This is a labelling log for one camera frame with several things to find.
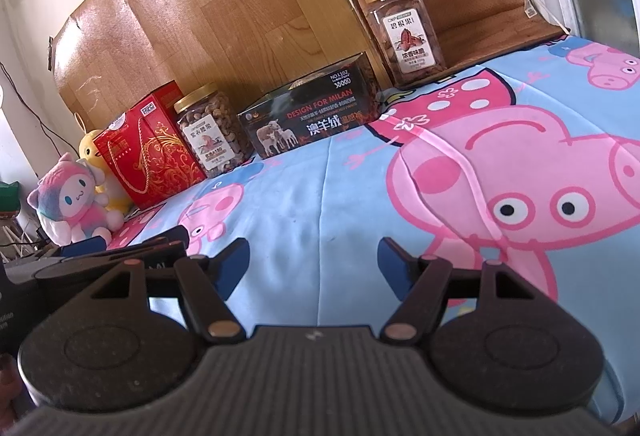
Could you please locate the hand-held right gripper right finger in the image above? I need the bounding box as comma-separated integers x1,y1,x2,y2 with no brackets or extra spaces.
377,237,533,343

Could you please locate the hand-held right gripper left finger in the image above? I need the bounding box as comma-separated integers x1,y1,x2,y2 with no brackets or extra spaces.
87,237,251,343

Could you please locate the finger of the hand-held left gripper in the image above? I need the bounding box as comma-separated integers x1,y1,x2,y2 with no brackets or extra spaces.
60,225,191,261
37,241,188,287

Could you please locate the pink plush toy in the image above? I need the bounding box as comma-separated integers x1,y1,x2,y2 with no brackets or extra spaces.
27,153,125,244

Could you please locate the red gift box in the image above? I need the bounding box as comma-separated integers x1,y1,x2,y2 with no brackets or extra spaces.
93,80,208,211

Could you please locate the printed blanket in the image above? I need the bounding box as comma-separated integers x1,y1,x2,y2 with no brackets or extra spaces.
107,33,640,427

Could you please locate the green cloth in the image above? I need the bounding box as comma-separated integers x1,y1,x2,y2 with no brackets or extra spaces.
0,182,22,219

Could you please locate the yellow plush toy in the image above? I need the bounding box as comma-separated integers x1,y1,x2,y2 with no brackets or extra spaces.
75,113,133,211

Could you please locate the gold-lidded nut jar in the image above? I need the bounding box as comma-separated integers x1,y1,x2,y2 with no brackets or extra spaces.
173,83,254,179

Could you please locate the dark box with sheep print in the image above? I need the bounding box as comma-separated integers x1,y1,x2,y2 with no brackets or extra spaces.
236,52,381,160

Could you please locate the gold-lidded pecan jar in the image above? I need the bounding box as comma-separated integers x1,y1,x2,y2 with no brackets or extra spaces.
363,0,447,89

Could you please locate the wooden board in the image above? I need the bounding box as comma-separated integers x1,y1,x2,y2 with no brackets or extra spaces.
52,0,396,137

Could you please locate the brown cushion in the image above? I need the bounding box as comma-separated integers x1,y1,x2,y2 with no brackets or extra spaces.
348,0,571,81

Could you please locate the metal wire rack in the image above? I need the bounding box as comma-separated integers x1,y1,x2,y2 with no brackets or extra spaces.
0,216,56,261

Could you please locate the black wire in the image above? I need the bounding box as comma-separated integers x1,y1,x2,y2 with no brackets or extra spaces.
0,60,66,161

